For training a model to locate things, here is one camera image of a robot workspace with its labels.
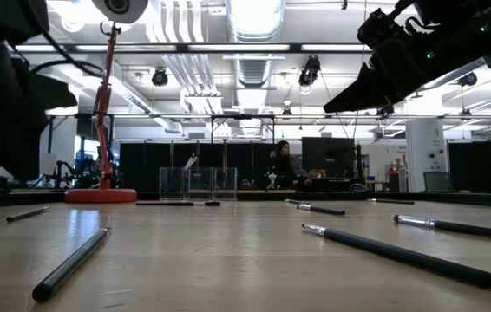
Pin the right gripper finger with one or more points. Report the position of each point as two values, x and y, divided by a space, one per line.
367 89

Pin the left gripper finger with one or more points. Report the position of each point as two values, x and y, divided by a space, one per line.
54 95

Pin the thin black makeup brush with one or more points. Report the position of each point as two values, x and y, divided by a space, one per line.
321 210
401 255
291 201
393 201

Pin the silver-ferrule black makeup brush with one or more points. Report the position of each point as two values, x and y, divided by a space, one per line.
191 161

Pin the black comb-head makeup brush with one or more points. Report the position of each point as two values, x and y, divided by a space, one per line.
165 203

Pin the white-tipped black makeup brush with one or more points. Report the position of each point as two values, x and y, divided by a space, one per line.
466 228

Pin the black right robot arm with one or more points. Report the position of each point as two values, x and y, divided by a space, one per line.
466 39

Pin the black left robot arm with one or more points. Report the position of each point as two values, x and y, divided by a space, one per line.
2 17

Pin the thick black makeup brush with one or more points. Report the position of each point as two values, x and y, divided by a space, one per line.
70 265

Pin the black ceiling spotlight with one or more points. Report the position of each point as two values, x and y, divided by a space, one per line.
467 79
309 70
159 78

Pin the background robot arms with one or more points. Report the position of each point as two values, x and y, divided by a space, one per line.
61 173

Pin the black monitor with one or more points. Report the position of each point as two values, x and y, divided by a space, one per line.
328 157

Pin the small black pen far left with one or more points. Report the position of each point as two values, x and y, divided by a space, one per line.
26 214

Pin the red desk lamp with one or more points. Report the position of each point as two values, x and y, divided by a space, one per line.
100 196

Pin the person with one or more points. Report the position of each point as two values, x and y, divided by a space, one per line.
283 169

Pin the black partition panels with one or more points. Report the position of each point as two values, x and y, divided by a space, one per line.
150 164

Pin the clear acrylic organizer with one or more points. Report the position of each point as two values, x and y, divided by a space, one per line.
224 184

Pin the black aluminium table frame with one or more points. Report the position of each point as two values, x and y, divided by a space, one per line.
445 198

